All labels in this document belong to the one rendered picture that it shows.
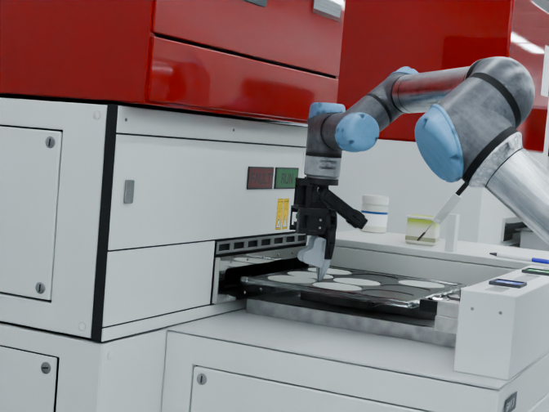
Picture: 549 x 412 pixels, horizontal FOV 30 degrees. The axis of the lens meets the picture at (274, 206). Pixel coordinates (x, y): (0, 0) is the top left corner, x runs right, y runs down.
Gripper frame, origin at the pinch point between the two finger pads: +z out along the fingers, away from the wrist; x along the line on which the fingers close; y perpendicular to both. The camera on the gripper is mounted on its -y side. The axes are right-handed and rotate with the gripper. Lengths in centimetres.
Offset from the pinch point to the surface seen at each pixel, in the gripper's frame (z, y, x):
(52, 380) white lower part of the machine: 17, 55, 24
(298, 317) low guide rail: 8.5, 5.9, 4.2
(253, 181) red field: -17.9, 14.6, -7.5
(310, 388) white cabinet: 15.5, 11.8, 34.1
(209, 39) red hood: -44, 31, 19
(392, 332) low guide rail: 8.4, -9.4, 17.4
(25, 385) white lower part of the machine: 19, 59, 20
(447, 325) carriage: 4.8, -16.0, 27.7
